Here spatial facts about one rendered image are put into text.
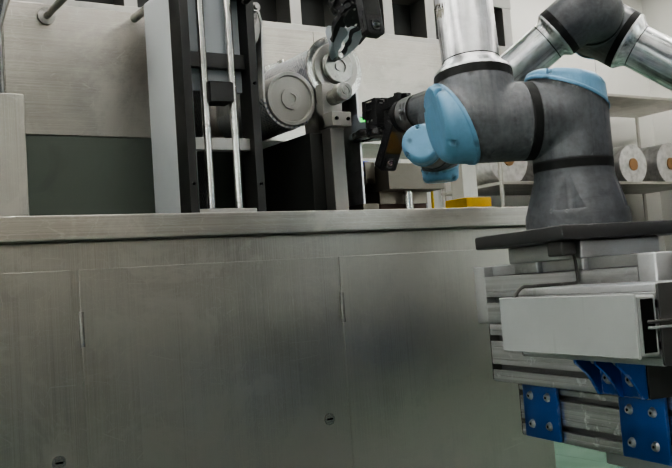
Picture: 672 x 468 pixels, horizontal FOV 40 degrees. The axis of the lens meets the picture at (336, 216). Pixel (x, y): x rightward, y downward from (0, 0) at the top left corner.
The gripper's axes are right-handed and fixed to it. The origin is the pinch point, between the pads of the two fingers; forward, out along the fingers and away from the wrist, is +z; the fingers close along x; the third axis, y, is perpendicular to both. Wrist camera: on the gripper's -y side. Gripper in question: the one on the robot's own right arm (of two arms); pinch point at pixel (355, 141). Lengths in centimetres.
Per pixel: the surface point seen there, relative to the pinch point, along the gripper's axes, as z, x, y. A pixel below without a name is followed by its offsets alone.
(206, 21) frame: -12.6, 41.9, 20.7
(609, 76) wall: 263, -402, 101
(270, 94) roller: -2.9, 23.2, 9.1
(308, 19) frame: 38, -13, 41
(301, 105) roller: -2.3, 15.3, 7.2
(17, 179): 4, 76, -9
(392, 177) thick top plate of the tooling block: -6.4, -5.0, -9.3
